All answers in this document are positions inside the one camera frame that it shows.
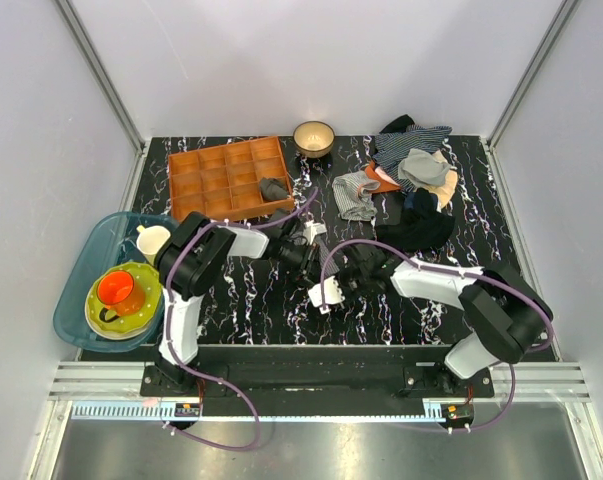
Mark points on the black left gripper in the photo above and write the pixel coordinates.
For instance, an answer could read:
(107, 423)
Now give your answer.
(307, 267)

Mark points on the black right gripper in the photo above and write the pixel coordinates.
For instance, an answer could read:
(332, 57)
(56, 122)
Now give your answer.
(343, 272)

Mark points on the grey white striped underwear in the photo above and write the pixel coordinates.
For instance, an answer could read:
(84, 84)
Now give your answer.
(327, 262)

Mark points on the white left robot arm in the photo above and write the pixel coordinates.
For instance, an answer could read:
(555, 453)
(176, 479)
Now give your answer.
(194, 256)

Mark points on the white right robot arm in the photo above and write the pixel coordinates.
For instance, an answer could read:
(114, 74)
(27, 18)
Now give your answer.
(506, 316)

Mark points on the rolled dark grey sock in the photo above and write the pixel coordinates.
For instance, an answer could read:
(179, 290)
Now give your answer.
(273, 189)

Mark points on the black cloth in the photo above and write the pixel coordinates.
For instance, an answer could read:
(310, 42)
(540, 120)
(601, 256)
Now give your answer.
(416, 232)

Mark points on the striped grey cloth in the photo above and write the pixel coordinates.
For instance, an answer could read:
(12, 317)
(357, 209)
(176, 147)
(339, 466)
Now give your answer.
(353, 196)

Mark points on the dark navy cloth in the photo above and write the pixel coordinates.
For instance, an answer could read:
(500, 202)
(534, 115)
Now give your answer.
(422, 201)

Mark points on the orange wooden compartment tray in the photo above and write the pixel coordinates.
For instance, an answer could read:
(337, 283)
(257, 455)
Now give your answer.
(223, 182)

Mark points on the orange cloth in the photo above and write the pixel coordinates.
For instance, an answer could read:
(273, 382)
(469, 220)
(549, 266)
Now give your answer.
(384, 182)

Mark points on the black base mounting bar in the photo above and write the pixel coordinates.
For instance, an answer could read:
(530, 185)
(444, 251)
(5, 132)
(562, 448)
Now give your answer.
(314, 382)

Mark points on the beige ceramic bowl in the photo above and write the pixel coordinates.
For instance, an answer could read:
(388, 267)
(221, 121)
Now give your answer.
(314, 139)

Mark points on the beige cloth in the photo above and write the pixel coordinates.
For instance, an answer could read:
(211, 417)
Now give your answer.
(445, 192)

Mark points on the dark blue striped cloth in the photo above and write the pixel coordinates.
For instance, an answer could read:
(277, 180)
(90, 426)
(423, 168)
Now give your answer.
(391, 148)

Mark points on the cream yellow mug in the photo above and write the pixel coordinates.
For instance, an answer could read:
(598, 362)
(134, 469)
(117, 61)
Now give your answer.
(150, 240)

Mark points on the green dotted plate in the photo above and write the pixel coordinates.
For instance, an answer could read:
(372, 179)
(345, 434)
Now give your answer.
(130, 326)

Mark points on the orange cup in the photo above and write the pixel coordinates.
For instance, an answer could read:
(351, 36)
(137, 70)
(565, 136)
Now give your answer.
(120, 294)

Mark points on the blue plastic bin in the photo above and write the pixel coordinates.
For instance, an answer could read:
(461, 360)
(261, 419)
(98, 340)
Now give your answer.
(111, 243)

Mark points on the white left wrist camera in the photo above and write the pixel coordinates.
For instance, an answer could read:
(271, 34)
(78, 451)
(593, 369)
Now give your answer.
(312, 229)

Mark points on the white slotted cable duct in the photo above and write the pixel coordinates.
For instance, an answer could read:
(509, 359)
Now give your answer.
(171, 411)

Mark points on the aluminium frame rail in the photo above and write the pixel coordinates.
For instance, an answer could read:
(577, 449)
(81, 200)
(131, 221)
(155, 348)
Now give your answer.
(561, 382)

